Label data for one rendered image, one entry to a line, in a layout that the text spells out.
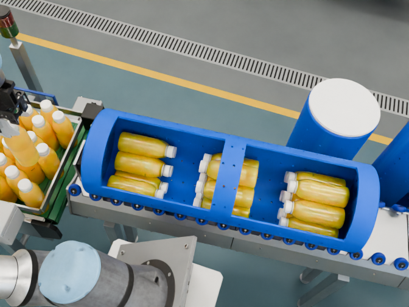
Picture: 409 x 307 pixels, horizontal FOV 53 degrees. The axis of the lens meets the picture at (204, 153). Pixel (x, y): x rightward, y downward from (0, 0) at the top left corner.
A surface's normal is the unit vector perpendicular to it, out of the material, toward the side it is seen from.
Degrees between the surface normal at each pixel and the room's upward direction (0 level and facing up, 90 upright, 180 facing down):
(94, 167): 49
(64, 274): 37
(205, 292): 0
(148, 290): 28
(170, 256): 44
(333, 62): 0
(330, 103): 0
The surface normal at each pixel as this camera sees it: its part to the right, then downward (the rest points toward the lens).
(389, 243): 0.07, -0.51
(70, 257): -0.55, -0.51
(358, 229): -0.13, 0.38
